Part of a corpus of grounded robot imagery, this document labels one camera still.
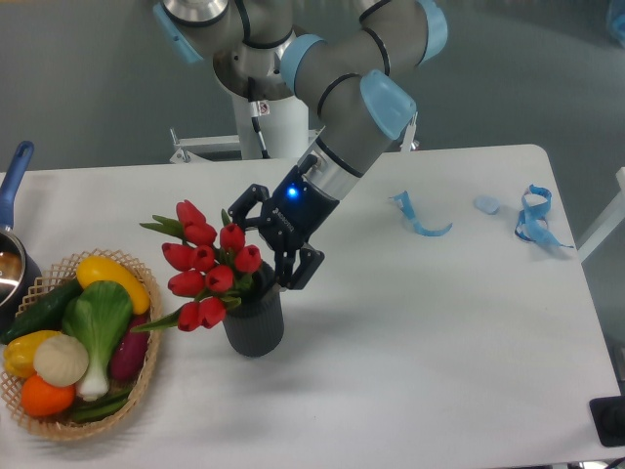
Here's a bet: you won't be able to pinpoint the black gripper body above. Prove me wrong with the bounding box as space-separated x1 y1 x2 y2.
259 138 363 254

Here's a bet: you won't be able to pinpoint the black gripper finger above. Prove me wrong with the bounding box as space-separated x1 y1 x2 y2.
228 184 271 231
274 243 325 290

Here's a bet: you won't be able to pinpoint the red tulip bouquet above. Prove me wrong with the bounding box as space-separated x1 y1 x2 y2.
131 200 263 333

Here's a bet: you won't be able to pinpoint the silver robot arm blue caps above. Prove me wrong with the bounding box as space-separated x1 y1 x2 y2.
153 1 448 289

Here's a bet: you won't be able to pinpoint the dark grey ribbed vase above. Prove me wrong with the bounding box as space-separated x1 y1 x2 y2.
224 262 284 358

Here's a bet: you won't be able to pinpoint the blue ribbon strip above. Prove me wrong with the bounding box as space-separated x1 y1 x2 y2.
390 191 453 237

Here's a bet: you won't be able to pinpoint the green bok choy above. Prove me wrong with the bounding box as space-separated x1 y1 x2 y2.
62 280 133 402

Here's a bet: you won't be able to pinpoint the purple sweet potato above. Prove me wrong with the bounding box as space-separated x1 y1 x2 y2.
109 315 149 381

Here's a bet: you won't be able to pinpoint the blue tangled ribbon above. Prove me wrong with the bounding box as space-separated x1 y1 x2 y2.
515 185 573 248

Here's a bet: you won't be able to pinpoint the woven wicker basket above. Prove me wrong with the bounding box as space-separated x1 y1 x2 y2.
1 249 162 442

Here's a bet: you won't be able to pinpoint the dark green cucumber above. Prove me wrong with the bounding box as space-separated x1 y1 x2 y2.
1 278 82 345

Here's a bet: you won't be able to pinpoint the green bean pods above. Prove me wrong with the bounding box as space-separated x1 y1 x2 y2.
69 388 131 424

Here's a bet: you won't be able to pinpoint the yellow bell pepper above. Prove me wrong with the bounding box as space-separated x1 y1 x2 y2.
3 330 62 379

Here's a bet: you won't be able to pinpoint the orange fruit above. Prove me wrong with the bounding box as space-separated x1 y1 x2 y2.
21 374 75 417

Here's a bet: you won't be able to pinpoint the black device table corner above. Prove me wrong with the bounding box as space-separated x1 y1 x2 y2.
589 396 624 448

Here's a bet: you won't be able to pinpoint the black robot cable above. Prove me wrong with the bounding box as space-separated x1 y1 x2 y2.
246 75 271 160

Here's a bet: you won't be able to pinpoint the blue handled saucepan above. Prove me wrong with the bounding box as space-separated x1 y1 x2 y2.
1 141 41 332

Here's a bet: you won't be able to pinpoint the white frame right edge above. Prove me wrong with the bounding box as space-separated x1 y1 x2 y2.
577 167 624 263

